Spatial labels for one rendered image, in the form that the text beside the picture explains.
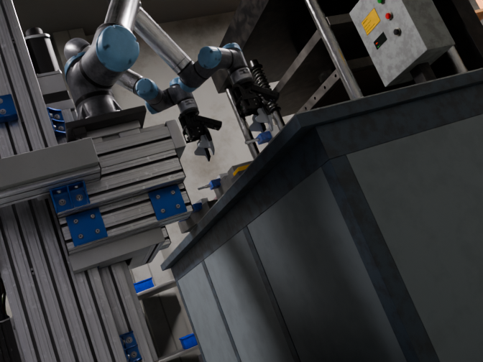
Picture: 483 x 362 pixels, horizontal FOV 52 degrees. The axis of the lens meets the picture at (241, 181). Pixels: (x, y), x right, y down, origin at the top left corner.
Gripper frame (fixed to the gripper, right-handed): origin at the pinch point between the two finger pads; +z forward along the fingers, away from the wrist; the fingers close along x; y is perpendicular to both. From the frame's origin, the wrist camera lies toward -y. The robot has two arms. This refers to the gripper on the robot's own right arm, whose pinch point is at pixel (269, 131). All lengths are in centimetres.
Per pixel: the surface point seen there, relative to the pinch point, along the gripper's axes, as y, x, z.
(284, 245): 16.1, 8.9, 40.6
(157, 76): -77, -316, -197
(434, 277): 2, 50, 63
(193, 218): 22, -51, 12
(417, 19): -75, 13, -26
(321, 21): -61, -22, -54
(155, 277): -5, -304, 5
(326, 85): -67, -46, -32
